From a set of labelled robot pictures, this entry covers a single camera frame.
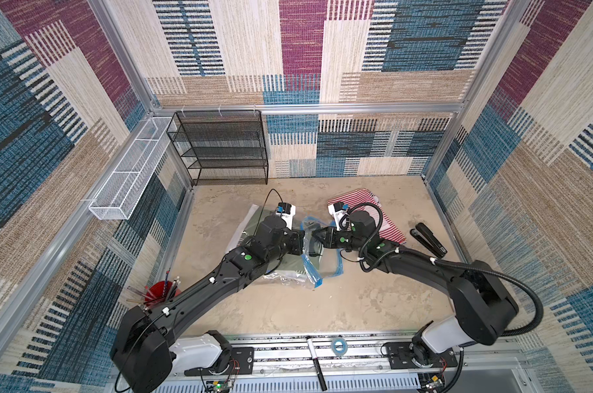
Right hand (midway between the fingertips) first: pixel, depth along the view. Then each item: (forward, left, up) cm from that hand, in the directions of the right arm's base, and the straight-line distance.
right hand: (316, 236), depth 84 cm
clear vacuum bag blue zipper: (-11, +2, +1) cm, 11 cm away
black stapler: (+5, -43, -11) cm, 45 cm away
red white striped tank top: (+11, -31, -15) cm, 36 cm away
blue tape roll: (-30, -8, -16) cm, 35 cm away
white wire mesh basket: (+3, +56, +19) cm, 60 cm away
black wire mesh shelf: (+44, +39, +4) cm, 59 cm away
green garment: (-8, +9, -4) cm, 13 cm away
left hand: (-3, +3, +6) cm, 7 cm away
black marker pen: (-35, +1, -15) cm, 38 cm away
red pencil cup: (-17, +49, -4) cm, 52 cm away
